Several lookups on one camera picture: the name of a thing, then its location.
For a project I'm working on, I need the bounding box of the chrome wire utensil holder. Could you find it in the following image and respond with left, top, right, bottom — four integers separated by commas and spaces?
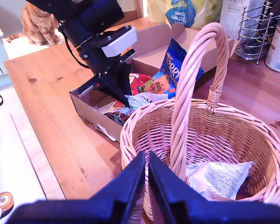
234, 0, 280, 66

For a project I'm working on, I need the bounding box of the cartoon panda sticker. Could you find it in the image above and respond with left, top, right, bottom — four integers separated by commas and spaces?
0, 191, 15, 224

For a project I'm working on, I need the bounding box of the brown cardboard box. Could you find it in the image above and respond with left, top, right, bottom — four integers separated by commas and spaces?
69, 22, 240, 143

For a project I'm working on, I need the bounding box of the woven wicker basket with handle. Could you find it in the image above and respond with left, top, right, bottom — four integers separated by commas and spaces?
119, 22, 280, 224

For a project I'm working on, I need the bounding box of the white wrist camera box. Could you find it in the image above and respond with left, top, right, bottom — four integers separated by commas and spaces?
80, 26, 138, 58

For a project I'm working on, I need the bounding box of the orange tabby cat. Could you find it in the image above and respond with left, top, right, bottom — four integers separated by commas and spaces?
5, 2, 66, 47

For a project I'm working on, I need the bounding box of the red mini eggs bag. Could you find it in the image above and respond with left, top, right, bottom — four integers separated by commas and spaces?
113, 72, 153, 110

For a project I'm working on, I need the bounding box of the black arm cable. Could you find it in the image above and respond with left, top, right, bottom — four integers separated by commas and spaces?
57, 21, 91, 70

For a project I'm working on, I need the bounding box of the dark brown utensil handle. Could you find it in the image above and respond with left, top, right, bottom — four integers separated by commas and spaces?
259, 0, 280, 26

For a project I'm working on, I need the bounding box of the blue Terry's mini eggs bag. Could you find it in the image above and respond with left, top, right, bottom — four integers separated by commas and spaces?
137, 37, 205, 100

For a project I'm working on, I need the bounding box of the white pack with red print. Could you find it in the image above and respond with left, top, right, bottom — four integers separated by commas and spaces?
94, 102, 119, 115

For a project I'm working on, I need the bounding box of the white Galaxy mini eggs bag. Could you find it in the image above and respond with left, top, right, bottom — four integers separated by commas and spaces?
125, 92, 178, 110
185, 161, 256, 202

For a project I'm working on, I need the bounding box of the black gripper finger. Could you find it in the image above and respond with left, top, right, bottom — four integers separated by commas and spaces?
90, 151, 146, 224
97, 72, 130, 110
115, 64, 133, 110
148, 151, 208, 224

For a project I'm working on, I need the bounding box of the yellow kitchen towel pack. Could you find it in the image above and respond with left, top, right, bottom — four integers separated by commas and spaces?
146, 0, 224, 30

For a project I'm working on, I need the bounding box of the white Porlex carton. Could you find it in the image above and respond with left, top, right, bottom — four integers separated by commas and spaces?
219, 0, 268, 41

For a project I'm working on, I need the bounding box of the white paper slip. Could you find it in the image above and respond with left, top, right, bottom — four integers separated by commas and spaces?
95, 123, 117, 142

